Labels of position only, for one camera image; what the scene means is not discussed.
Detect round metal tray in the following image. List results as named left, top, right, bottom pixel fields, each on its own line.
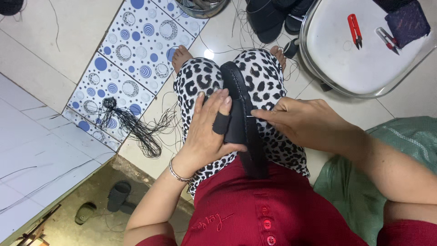
left=298, top=0, right=437, bottom=100

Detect dark grey slipper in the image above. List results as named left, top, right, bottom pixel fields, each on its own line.
left=107, top=181, right=138, bottom=215

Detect person's left hand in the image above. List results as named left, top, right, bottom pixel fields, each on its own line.
left=178, top=88, right=248, bottom=178

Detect silver thread snips red tip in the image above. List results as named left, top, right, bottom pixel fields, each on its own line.
left=375, top=27, right=400, bottom=56

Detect person's foot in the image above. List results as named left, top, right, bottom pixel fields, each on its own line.
left=171, top=45, right=194, bottom=74
left=269, top=45, right=287, bottom=73

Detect pile of black shoes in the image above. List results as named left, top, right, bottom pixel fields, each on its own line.
left=245, top=0, right=316, bottom=44

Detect person's right hand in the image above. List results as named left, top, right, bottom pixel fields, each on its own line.
left=251, top=97, right=363, bottom=155

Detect black finger guard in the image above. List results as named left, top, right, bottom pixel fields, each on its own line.
left=212, top=111, right=232, bottom=135

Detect green woven sack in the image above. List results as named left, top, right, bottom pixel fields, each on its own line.
left=313, top=116, right=437, bottom=246

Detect person's right foot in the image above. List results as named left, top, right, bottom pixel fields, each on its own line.
left=269, top=45, right=287, bottom=73

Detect dark blue cloth pad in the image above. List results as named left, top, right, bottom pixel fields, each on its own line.
left=384, top=0, right=431, bottom=49

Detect leopard print trousers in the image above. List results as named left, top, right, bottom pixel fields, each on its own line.
left=173, top=49, right=310, bottom=199

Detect olive green slipper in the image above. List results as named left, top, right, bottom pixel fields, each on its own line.
left=74, top=202, right=97, bottom=226

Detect black thread spool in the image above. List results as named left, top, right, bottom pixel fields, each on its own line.
left=283, top=38, right=300, bottom=59

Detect red ribbed shirt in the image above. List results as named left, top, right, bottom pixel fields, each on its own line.
left=136, top=155, right=437, bottom=246

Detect bundle of black threads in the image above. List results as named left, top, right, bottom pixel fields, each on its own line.
left=97, top=97, right=179, bottom=160

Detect wooden frame piece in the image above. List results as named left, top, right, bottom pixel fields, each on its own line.
left=15, top=204, right=63, bottom=246

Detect person's left foot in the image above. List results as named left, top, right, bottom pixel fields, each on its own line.
left=171, top=45, right=194, bottom=74

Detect black shoe with stitched sole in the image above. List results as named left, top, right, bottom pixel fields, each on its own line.
left=220, top=61, right=270, bottom=179

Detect round metal bowl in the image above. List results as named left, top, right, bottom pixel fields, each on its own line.
left=175, top=0, right=230, bottom=19

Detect black round object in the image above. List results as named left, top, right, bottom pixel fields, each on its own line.
left=0, top=0, right=25, bottom=16

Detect silver wrist bracelet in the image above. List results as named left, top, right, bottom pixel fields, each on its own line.
left=169, top=157, right=194, bottom=182

